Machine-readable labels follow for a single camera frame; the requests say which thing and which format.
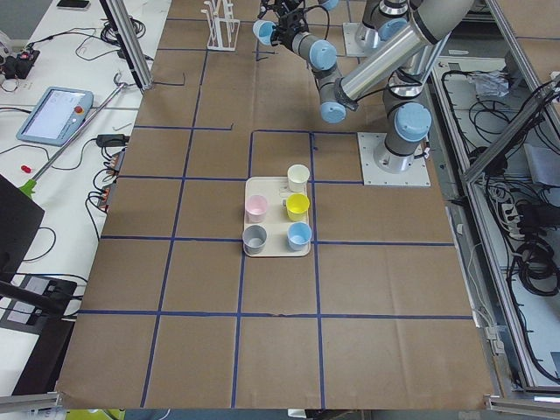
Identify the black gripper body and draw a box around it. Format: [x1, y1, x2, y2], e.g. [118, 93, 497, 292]
[274, 11, 305, 47]
[259, 0, 302, 16]

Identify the light blue plastic cup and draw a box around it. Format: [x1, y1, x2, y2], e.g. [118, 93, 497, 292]
[252, 19, 276, 46]

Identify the cream white plastic cup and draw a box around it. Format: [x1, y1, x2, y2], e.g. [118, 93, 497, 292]
[287, 164, 311, 193]

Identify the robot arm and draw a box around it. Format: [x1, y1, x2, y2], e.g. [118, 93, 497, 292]
[253, 1, 413, 58]
[253, 1, 473, 174]

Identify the yellow plastic cup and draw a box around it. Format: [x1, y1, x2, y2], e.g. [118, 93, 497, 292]
[286, 193, 310, 221]

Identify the pink plastic cup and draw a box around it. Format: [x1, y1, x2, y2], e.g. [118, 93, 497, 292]
[245, 194, 268, 223]

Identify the grey plastic cup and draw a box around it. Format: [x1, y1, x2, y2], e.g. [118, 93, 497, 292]
[242, 225, 268, 256]

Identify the cream plastic tray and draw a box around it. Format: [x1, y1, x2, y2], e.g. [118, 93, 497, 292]
[244, 177, 312, 257]

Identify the black power adapter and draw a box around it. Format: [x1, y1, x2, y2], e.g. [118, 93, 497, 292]
[95, 134, 130, 148]

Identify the black smartphone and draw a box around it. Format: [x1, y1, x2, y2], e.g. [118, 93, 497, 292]
[56, 0, 90, 11]

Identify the blue teach pendant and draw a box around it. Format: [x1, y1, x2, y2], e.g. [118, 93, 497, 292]
[16, 87, 94, 146]

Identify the long reach grabber tool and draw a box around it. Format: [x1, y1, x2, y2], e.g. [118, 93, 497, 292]
[19, 72, 131, 199]

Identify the black monitor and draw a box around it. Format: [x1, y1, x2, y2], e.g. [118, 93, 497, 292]
[0, 176, 45, 283]

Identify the white wire cup rack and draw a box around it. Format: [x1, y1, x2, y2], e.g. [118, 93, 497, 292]
[200, 0, 241, 52]

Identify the aluminium frame post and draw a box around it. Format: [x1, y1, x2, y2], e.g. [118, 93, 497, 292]
[100, 0, 153, 91]

